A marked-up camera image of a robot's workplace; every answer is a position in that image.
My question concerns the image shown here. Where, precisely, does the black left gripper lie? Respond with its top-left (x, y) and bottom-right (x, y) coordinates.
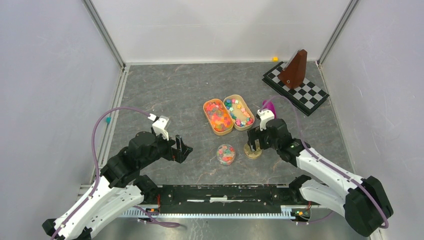
top-left (139, 128), bottom-right (193, 168)

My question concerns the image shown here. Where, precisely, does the gold tin of star candies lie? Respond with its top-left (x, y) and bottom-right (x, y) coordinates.
top-left (223, 94), bottom-right (255, 131)

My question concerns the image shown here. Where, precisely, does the gold round jar lid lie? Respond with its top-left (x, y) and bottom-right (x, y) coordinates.
top-left (243, 143), bottom-right (263, 159)

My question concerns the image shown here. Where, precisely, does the magenta plastic scoop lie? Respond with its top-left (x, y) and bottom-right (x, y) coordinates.
top-left (262, 100), bottom-right (277, 119)

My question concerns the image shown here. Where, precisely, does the clear plastic round jar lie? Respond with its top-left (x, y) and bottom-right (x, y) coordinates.
top-left (216, 144), bottom-right (236, 166)

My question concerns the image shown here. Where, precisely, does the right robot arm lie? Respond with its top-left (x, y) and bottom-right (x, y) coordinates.
top-left (247, 118), bottom-right (394, 237)

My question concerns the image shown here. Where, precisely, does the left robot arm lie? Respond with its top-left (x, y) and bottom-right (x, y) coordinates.
top-left (42, 131), bottom-right (193, 240)

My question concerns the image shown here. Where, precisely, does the gold tin of gummy candies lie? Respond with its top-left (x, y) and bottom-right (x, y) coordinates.
top-left (202, 98), bottom-right (234, 136)

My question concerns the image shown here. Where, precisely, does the black white chessboard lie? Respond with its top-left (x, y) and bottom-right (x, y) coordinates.
top-left (262, 61), bottom-right (330, 116)

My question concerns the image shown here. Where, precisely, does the brown wooden metronome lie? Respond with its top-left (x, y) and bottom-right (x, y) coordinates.
top-left (277, 49), bottom-right (308, 89)

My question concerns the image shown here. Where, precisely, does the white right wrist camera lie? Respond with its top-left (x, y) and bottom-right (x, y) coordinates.
top-left (257, 108), bottom-right (275, 131)

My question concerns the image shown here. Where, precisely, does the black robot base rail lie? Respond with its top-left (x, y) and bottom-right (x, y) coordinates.
top-left (142, 184), bottom-right (310, 215)

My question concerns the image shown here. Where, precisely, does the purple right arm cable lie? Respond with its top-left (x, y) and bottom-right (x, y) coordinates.
top-left (259, 95), bottom-right (390, 230)

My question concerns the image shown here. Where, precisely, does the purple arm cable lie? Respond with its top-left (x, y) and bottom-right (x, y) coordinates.
top-left (49, 106), bottom-right (157, 240)
top-left (259, 95), bottom-right (390, 230)

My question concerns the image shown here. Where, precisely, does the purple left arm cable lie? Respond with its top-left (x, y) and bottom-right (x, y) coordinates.
top-left (49, 106), bottom-right (157, 240)

